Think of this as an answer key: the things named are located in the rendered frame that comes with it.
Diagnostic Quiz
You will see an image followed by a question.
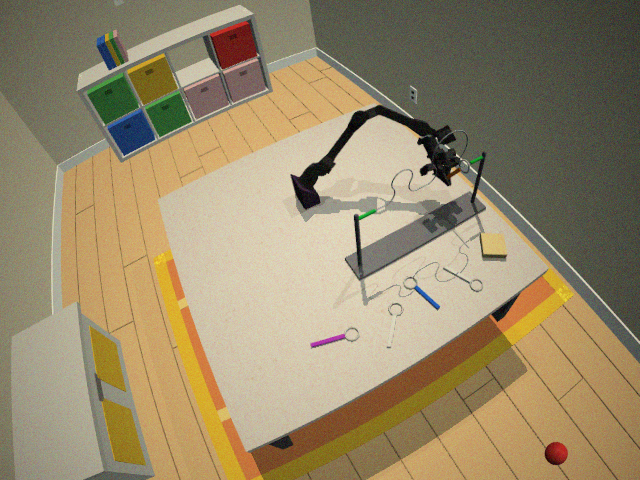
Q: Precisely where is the grey ring with blue handle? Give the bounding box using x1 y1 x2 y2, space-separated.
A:
403 276 440 309

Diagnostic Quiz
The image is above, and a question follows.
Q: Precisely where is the yellow rectangular block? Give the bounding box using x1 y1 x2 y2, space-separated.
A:
479 234 507 258

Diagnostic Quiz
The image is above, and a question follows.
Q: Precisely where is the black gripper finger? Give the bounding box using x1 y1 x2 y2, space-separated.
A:
432 168 450 186
445 165 453 186

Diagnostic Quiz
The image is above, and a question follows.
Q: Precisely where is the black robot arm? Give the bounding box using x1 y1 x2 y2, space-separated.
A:
296 105 456 189

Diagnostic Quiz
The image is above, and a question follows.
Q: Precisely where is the purple handle with grey loop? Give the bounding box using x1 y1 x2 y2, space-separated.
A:
310 327 360 348

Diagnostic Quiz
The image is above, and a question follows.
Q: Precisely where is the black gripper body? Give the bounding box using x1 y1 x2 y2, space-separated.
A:
419 147 460 176

